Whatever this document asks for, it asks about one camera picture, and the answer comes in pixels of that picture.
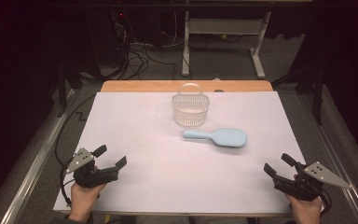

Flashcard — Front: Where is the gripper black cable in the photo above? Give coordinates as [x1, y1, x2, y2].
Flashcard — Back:
[59, 157, 77, 208]
[318, 186, 333, 217]

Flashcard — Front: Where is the white plastic basket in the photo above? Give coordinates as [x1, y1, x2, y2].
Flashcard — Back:
[172, 82, 211, 128]

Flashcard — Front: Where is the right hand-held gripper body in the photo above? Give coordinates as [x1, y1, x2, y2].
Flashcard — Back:
[273, 161, 353, 202]

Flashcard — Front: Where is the white table sheet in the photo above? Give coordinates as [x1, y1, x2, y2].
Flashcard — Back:
[52, 91, 326, 217]

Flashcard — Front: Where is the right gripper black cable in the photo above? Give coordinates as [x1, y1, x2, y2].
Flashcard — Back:
[318, 186, 333, 217]

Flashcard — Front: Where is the person's right hand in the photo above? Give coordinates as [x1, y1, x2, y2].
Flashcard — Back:
[283, 192, 323, 224]

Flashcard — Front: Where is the tangle of floor cables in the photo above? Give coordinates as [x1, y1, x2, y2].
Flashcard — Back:
[111, 12, 178, 80]

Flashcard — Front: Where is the black metal stand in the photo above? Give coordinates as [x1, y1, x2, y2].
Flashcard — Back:
[57, 60, 102, 118]
[271, 62, 325, 125]

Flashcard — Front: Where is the light blue hairbrush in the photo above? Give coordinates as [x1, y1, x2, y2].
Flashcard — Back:
[182, 127, 248, 148]

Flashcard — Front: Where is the person's left hand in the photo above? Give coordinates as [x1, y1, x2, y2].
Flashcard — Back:
[68, 183, 106, 222]

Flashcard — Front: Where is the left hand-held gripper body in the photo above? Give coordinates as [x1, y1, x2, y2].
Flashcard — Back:
[65, 147, 119, 189]

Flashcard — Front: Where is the black floor cable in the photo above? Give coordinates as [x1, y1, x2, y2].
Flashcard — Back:
[54, 94, 97, 171]

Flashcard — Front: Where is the white metal desk frame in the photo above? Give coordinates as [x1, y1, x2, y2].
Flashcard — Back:
[181, 10, 272, 79]

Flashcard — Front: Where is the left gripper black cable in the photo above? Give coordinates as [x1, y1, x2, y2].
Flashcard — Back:
[59, 157, 77, 208]

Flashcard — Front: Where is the aluminium floor rail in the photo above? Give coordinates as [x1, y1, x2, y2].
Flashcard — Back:
[297, 92, 358, 224]
[0, 90, 76, 224]

